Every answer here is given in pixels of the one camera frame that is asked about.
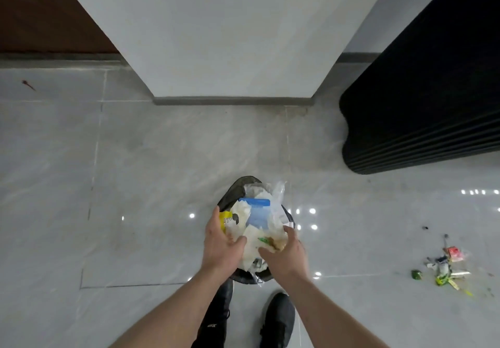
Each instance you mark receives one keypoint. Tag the person's left hand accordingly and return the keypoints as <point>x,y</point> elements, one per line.
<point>217,248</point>

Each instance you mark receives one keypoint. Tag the person's right hand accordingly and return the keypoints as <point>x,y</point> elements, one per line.
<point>290,260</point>

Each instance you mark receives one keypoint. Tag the person's right thumb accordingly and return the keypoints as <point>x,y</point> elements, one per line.
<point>267,253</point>

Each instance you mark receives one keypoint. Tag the person's left thumb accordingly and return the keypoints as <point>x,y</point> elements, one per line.
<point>238,244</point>

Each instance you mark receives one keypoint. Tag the clear plastic trash bag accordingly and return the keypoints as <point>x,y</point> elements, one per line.
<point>269,219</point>

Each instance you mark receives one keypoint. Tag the person's left forearm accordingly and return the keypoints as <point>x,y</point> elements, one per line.
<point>164,312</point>

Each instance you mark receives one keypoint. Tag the person's right forearm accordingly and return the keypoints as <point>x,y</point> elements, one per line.
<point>336,312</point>

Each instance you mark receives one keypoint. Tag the yellow packet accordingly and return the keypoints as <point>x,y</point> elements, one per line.
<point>226,219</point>

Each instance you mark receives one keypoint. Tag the blue and white packet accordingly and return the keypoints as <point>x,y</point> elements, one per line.
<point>257,213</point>

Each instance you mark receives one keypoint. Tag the black trash bin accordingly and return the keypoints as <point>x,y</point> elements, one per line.
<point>230,197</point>

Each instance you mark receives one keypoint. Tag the black shoe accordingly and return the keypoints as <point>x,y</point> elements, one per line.
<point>215,316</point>
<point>278,318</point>

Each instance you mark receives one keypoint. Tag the green wrapper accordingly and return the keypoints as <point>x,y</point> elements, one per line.
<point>417,274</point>

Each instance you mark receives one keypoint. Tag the small white bottle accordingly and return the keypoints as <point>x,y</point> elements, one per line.
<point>443,266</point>

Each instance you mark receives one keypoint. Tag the yellow-green wrapper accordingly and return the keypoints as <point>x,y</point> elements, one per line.
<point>449,281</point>

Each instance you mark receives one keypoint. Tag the red wrapper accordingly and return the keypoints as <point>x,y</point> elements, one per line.
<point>454,254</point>

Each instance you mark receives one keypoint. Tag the black ribbed cabinet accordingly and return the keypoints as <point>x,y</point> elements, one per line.
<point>425,86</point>

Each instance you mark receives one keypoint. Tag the brown wooden door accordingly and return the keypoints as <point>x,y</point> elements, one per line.
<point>43,8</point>

